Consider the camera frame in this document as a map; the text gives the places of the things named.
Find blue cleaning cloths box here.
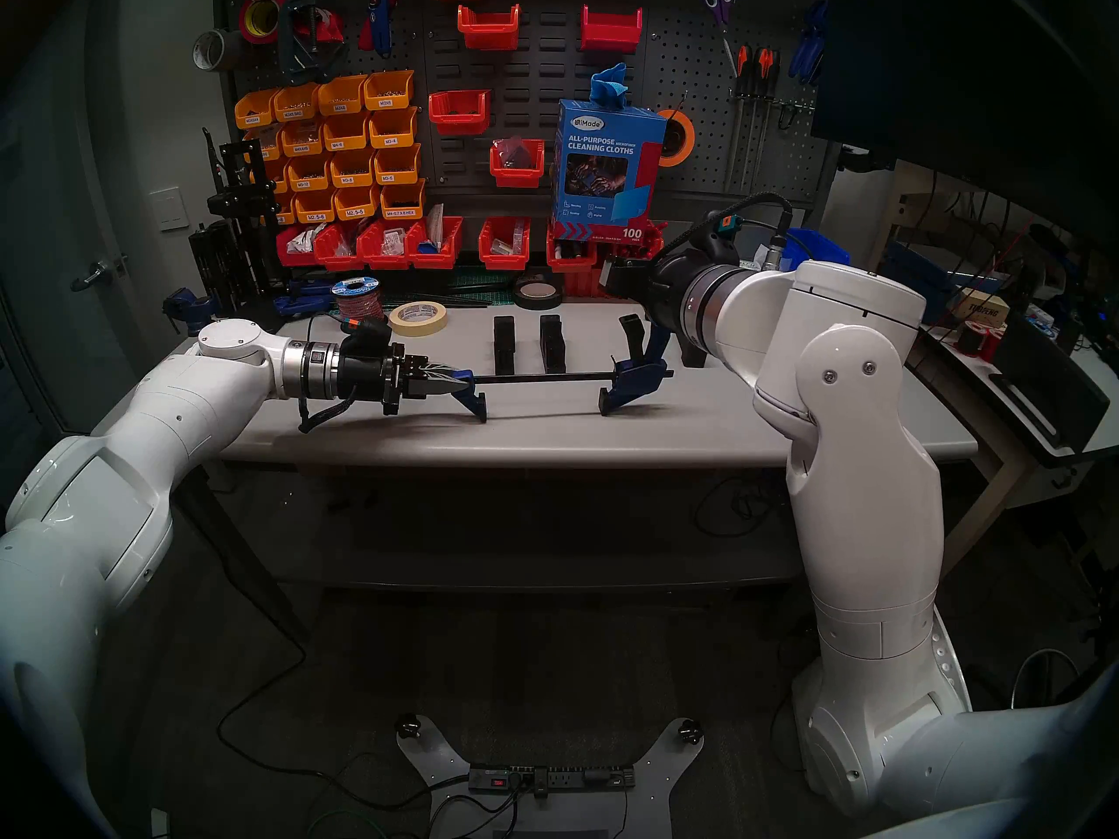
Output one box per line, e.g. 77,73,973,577
551,99,668,244

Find blue bench vise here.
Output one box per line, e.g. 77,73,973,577
162,287,221,336

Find yellow bin labelled M3-6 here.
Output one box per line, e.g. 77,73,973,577
373,143,422,185

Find red bin with red parts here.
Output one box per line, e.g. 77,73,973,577
612,221,665,266

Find silver door handle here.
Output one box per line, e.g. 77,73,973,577
70,253,129,293

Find black power strip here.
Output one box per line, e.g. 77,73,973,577
468,763,636,794

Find red bin with screw pack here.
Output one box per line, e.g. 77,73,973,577
478,217,532,270

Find black right wrist cables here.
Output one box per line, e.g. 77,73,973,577
699,191,798,272

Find red wall bin with bag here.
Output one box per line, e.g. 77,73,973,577
490,138,546,189

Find beige masking tape roll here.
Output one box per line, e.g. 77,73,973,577
388,301,448,338

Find blue handled pliers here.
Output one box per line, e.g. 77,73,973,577
787,1,829,84

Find black tape roll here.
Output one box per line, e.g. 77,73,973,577
513,274,565,311

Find yellow bin labelled M4 HEX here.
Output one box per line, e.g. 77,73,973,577
379,178,427,220

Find red bin with small bags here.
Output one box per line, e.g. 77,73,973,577
357,219,412,270

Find black floor cable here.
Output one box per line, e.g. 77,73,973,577
214,575,473,812

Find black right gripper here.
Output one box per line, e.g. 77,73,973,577
603,230,702,327

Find large blue plastic bin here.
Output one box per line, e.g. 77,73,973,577
781,227,851,272

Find dark pegboard wall panel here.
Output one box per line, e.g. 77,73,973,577
214,0,840,226

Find orange tape spool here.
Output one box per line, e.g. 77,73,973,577
656,107,698,168

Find small cardboard box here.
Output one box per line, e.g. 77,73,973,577
949,288,1012,327

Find black hanging clamp tool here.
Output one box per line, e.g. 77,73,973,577
278,0,349,85

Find blue and black bar clamp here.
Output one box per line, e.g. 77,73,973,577
450,313,674,423

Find blue spare clamp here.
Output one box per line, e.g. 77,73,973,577
274,278,337,320

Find grey workbench frame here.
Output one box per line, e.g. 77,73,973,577
170,426,980,646

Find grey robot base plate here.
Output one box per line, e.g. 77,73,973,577
395,715,705,839

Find red wire spool blue label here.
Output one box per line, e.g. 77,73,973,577
330,276,386,322

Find yellow bin labelled M3-4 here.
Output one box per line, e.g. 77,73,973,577
368,106,420,148

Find red and yellow tape roll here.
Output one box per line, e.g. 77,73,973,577
239,0,288,45

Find orange black screwdriver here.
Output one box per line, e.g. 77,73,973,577
724,45,754,193
750,47,781,191

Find black metal frame stand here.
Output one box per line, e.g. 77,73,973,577
188,129,285,318

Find beige side desk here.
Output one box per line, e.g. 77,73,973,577
852,278,1119,593

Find blue handled hanging tool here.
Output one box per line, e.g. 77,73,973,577
358,0,396,60

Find red bin with manual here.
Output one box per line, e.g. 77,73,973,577
405,215,464,270

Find purple handled scissors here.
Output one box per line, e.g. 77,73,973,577
698,0,741,76

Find yellow bin labelled M3X6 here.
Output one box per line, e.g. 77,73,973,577
363,70,416,111

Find green floor cable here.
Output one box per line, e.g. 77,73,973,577
306,807,420,839

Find large black monitor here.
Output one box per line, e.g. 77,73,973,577
813,0,1119,244

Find grey duct tape roll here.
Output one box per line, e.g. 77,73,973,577
192,29,241,72

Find small red wire spool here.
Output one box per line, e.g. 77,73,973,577
956,320,1006,362

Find dark blue storage bin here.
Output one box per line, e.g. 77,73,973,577
883,241,956,301

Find green cutting mat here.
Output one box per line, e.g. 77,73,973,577
441,274,517,309

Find black flat case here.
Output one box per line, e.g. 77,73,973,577
992,317,1111,452

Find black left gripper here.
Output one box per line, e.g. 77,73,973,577
337,346,475,415

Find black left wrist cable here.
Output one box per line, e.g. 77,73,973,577
297,383,361,434

